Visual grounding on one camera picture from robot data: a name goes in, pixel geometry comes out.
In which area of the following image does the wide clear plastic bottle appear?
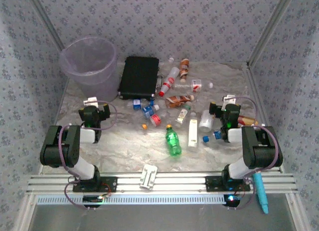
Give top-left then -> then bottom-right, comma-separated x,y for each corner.
198,109 -> 215,132

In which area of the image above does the red yellow label bottle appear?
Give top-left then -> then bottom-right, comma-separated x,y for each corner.
237,115 -> 259,127

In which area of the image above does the clear bottle blue cap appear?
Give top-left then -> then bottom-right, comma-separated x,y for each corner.
202,130 -> 223,143

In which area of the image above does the clear bottle red white label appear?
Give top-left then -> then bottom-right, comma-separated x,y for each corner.
173,79 -> 214,92

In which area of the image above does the tall white label bottle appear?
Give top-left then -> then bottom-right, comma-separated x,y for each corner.
187,112 -> 199,148

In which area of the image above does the clear bottle green cap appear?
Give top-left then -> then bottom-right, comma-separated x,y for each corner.
174,101 -> 192,128

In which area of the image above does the small blue label bottle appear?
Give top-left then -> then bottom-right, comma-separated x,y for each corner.
127,99 -> 142,111

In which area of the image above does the crushed brown label bottle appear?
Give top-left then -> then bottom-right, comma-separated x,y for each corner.
165,94 -> 195,109

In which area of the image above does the blue label bottle white cap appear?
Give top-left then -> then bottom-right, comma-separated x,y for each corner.
142,104 -> 160,118

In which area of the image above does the brown white label bottle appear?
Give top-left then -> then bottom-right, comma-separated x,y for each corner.
179,58 -> 190,83

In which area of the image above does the green plastic bottle yellow cap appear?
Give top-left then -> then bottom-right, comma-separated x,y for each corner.
165,124 -> 182,157

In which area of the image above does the small clear bottle white cap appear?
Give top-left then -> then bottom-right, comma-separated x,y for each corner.
159,57 -> 175,70

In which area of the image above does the translucent purple plastic bin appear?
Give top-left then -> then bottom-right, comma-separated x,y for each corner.
59,36 -> 118,103

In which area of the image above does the black hard case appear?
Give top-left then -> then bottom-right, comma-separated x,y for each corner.
117,56 -> 164,102

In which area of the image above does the left black controller board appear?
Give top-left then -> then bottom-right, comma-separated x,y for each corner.
82,195 -> 104,208

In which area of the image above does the black controller board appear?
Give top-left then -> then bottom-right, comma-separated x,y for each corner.
223,194 -> 241,208
82,195 -> 104,208

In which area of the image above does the right black controller board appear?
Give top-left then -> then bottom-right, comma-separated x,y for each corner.
223,194 -> 241,208

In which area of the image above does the cyan marker pen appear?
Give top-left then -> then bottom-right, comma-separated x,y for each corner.
253,172 -> 270,215

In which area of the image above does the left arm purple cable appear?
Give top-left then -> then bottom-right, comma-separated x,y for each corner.
57,100 -> 118,211

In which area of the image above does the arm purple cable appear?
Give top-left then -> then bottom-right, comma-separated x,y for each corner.
57,100 -> 118,211
228,96 -> 279,211

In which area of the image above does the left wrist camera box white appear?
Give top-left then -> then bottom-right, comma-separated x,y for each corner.
83,97 -> 98,107

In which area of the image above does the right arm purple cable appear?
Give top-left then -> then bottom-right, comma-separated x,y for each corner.
228,96 -> 279,211

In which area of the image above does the aluminium table edge rail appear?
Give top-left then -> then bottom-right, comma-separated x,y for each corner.
245,63 -> 269,128

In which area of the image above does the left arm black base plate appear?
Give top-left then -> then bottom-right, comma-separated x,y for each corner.
72,176 -> 118,193

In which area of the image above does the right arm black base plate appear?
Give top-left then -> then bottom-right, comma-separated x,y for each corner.
205,175 -> 251,192

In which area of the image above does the white plastic bracket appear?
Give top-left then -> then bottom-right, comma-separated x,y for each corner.
139,164 -> 158,191

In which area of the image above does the aluminium mounting rail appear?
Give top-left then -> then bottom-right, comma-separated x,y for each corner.
26,173 -> 299,194

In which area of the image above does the white slotted cable duct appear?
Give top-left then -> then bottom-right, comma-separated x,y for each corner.
36,194 -> 229,206

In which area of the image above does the aluminium frame post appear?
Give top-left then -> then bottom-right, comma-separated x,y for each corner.
248,0 -> 297,67

